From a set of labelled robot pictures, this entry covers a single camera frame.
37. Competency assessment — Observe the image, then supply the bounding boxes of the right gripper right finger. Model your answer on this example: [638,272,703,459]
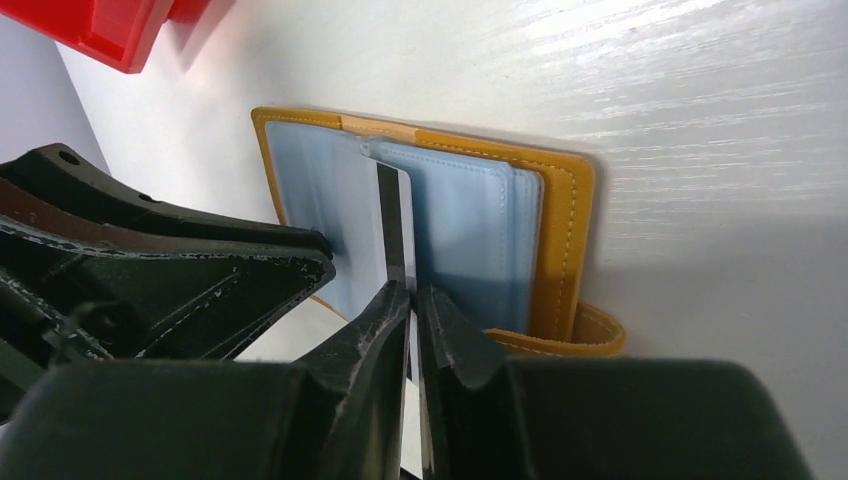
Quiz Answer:
[416,286,529,479]

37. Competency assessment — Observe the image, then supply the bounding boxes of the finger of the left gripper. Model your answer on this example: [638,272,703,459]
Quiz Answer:
[1,143,335,421]

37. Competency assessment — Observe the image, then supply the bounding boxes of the left red bin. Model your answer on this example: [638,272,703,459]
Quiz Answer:
[1,0,209,74]

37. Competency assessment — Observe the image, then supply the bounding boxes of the yellow leather card holder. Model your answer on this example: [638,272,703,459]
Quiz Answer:
[251,107,626,357]

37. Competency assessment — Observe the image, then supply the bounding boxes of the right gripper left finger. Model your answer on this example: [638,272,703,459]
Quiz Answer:
[291,281,411,479]

